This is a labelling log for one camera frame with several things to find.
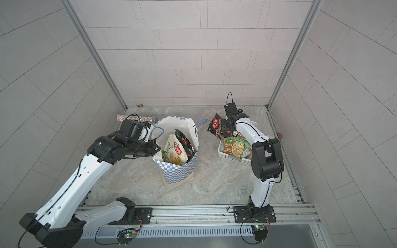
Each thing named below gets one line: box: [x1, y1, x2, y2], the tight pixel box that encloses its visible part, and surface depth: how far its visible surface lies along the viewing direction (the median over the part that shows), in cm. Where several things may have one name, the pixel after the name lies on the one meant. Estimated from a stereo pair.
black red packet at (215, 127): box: [207, 113, 225, 143], surface depth 91 cm
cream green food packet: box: [161, 133, 189, 166], surface depth 76 cm
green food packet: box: [223, 135, 253, 159], surface depth 89 cm
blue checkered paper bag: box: [152, 116, 181, 191], surface depth 65 cm
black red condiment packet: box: [174, 128, 196, 164], surface depth 72 cm
